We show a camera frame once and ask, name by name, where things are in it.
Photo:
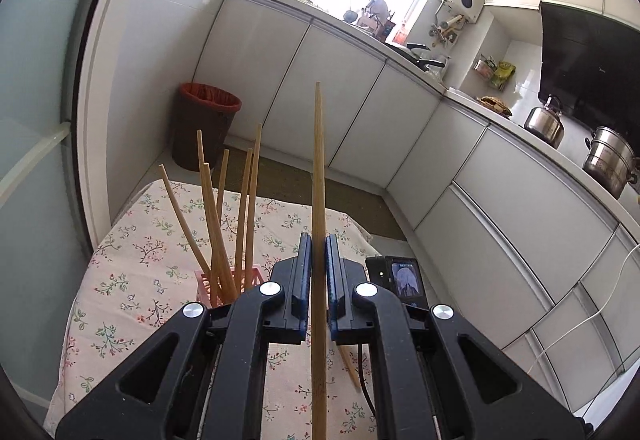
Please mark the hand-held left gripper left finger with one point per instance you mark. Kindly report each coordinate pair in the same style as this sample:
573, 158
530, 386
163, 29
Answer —
301, 290

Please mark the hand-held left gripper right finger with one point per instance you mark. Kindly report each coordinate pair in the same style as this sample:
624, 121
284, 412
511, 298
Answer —
334, 290

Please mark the bunch of wooden chopsticks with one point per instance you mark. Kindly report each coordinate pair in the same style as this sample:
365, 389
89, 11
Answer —
222, 270

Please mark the pink plastic utensil basket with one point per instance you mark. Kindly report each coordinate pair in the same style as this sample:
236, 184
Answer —
201, 285

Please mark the wooden chopstick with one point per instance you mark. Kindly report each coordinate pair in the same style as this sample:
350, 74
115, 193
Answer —
318, 170

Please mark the brown floor mat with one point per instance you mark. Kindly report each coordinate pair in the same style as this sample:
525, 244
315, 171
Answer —
350, 200

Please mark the floral tablecloth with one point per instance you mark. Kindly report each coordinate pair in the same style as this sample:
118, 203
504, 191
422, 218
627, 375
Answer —
135, 270

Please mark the white kitchen base cabinets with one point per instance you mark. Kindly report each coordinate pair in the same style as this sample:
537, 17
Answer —
350, 110

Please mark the brown trash bin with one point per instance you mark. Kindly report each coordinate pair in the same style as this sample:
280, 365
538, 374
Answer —
200, 135

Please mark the woven straw mat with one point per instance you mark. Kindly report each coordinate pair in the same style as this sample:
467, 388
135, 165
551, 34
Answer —
495, 105

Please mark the stainless steel kettle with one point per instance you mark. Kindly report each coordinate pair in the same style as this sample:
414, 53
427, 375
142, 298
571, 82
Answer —
545, 125

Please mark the white kitchen countertop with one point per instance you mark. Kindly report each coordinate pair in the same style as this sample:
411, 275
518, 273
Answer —
572, 155

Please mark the black frying pan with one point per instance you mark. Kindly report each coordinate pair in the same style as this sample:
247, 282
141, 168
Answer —
415, 52

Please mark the green packet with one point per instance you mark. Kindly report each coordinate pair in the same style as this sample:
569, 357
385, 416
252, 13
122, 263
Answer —
502, 76

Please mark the stainless steel steamer pot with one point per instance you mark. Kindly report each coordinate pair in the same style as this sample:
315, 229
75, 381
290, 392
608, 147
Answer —
607, 160

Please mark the red bottle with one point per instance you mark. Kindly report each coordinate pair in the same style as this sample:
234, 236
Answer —
400, 34

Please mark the brown bag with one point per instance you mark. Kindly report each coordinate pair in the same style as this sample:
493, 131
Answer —
375, 17

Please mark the black range hood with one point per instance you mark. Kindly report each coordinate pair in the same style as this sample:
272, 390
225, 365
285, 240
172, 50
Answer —
590, 60

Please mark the frosted glass sliding door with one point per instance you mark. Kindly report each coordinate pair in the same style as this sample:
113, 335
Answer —
35, 120

